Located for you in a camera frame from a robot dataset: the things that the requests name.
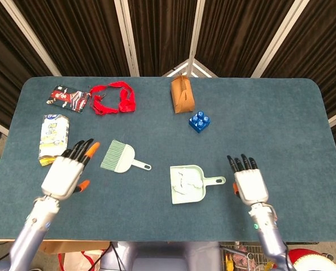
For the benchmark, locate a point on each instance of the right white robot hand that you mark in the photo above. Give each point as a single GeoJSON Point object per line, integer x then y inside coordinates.
{"type": "Point", "coordinates": [251, 185]}

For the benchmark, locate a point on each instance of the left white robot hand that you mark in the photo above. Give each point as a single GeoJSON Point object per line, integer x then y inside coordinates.
{"type": "Point", "coordinates": [61, 178]}

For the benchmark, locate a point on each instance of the white paper wad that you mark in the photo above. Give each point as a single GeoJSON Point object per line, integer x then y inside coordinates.
{"type": "Point", "coordinates": [177, 188]}
{"type": "Point", "coordinates": [191, 178]}

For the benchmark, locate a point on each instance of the mint green dustpan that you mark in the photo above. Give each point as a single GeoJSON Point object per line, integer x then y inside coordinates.
{"type": "Point", "coordinates": [190, 197]}

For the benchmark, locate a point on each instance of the mint green hand broom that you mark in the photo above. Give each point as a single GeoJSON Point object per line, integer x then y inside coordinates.
{"type": "Point", "coordinates": [122, 159]}

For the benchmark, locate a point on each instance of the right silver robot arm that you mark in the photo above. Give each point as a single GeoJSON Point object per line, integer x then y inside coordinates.
{"type": "Point", "coordinates": [266, 237]}

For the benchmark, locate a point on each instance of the white yellow plastic roll pack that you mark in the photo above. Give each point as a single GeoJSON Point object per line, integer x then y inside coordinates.
{"type": "Point", "coordinates": [53, 135]}

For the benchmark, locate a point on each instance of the small yellow item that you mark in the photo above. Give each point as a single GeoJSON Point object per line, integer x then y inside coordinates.
{"type": "Point", "coordinates": [229, 260]}

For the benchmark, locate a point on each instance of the black red snack packet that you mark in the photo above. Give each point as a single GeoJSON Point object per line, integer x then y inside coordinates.
{"type": "Point", "coordinates": [67, 98]}

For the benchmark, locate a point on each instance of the blue toy building block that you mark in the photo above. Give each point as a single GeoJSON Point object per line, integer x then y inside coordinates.
{"type": "Point", "coordinates": [200, 122]}

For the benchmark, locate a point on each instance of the red white round object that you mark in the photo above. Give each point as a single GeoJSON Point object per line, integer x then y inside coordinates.
{"type": "Point", "coordinates": [311, 259]}

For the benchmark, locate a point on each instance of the brown paper gift box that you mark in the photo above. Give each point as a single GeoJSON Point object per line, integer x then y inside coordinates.
{"type": "Point", "coordinates": [182, 98]}

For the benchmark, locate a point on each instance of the silver robot torso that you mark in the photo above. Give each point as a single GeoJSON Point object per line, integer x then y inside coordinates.
{"type": "Point", "coordinates": [162, 257]}

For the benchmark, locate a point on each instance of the white folding screen base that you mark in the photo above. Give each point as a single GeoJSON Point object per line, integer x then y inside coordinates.
{"type": "Point", "coordinates": [201, 67]}

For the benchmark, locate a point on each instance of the dark brown curtain panel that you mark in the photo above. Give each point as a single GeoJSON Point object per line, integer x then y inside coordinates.
{"type": "Point", "coordinates": [4, 56]}
{"type": "Point", "coordinates": [326, 50]}
{"type": "Point", "coordinates": [77, 34]}
{"type": "Point", "coordinates": [162, 28]}
{"type": "Point", "coordinates": [235, 31]}

